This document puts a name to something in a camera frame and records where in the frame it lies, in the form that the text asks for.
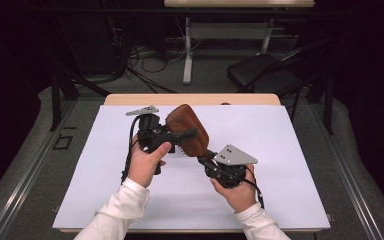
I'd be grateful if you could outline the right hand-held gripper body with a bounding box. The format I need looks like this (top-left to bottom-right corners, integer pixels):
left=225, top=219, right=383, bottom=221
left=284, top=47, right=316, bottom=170
left=203, top=144, right=259, bottom=190

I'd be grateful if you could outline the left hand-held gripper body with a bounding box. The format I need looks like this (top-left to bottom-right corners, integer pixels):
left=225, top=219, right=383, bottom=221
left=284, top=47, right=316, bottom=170
left=125, top=105, right=176, bottom=155

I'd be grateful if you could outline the person's left hand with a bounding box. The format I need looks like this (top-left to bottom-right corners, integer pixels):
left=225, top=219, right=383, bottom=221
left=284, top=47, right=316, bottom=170
left=127, top=134, right=173, bottom=189

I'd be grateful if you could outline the person's right hand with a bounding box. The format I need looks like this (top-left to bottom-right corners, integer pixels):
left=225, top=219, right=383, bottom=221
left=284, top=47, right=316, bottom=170
left=209, top=164, right=258, bottom=214

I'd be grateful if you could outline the white paper sheet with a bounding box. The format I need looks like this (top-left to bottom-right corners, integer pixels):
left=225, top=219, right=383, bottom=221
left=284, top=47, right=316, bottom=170
left=52, top=104, right=332, bottom=232

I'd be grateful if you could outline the black chair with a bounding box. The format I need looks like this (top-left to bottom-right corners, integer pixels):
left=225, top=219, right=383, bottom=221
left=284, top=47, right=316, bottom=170
left=226, top=37, right=334, bottom=101

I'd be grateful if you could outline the black metal stand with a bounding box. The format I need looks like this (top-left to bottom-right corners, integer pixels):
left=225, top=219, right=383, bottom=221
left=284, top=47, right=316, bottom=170
left=49, top=19, right=111, bottom=132

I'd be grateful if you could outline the desk with white legs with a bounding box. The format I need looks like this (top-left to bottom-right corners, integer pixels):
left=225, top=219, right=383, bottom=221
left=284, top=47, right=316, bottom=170
left=163, top=0, right=316, bottom=85

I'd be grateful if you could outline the left hand-held gripper cable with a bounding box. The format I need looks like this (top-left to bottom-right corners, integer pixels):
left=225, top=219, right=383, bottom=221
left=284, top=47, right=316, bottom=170
left=120, top=114, right=143, bottom=184

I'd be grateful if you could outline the hand-held gripper cable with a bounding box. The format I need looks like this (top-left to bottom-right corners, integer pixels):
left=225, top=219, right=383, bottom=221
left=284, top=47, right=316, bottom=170
left=120, top=114, right=143, bottom=184
left=244, top=164, right=265, bottom=210

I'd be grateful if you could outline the right hand-held gripper cable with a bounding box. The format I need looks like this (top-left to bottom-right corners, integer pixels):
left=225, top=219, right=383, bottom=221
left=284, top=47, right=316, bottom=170
left=244, top=164, right=265, bottom=210

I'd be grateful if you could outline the bundle of floor cables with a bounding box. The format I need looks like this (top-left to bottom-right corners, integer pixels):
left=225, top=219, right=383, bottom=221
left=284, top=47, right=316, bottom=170
left=109, top=16, right=181, bottom=94

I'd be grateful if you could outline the metal floor rail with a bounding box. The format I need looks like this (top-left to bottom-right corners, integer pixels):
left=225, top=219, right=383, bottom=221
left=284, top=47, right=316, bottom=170
left=309, top=101, right=384, bottom=240
left=0, top=101, right=76, bottom=240

